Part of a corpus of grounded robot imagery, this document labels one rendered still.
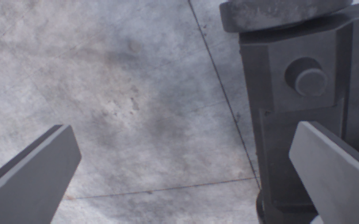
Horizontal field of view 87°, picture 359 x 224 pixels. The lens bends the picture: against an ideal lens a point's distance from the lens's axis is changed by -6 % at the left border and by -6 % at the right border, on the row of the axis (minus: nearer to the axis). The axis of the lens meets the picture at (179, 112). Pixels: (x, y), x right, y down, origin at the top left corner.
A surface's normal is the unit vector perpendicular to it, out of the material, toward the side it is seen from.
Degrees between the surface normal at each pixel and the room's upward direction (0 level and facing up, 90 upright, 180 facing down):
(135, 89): 0
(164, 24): 0
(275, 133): 0
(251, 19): 30
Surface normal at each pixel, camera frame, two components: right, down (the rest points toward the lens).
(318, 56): -0.24, 0.48
